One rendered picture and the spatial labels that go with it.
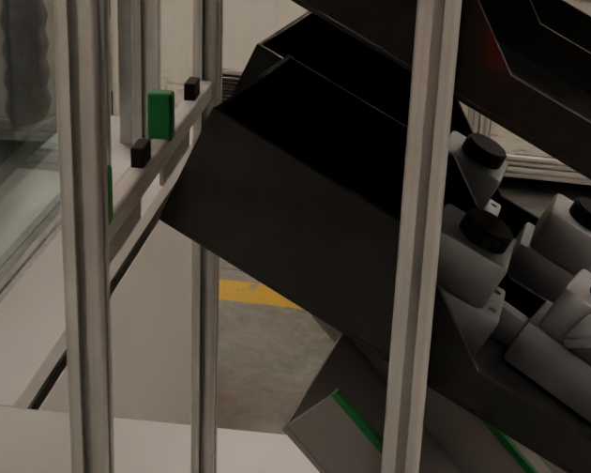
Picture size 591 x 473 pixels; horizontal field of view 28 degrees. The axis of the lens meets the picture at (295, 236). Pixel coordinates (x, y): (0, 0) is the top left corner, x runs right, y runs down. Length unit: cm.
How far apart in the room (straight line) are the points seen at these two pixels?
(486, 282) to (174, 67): 408
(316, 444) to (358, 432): 3
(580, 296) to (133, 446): 70
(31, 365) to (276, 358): 187
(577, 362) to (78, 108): 31
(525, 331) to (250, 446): 63
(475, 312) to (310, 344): 267
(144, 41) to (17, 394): 90
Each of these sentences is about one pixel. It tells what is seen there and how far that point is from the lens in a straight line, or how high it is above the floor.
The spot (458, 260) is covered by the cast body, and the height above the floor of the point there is 129.
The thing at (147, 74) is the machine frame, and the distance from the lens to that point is 211.
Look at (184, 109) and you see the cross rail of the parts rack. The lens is 83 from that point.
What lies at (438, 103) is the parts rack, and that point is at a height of 140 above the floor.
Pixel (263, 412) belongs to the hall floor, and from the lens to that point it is 300.
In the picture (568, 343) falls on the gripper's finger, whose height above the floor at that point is 125.
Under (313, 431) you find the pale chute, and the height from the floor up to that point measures 119.
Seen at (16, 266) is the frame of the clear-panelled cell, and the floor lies 88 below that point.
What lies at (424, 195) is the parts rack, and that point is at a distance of 57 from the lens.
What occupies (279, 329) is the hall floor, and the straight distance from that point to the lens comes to 341.
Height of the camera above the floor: 154
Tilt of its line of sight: 22 degrees down
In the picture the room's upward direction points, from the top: 2 degrees clockwise
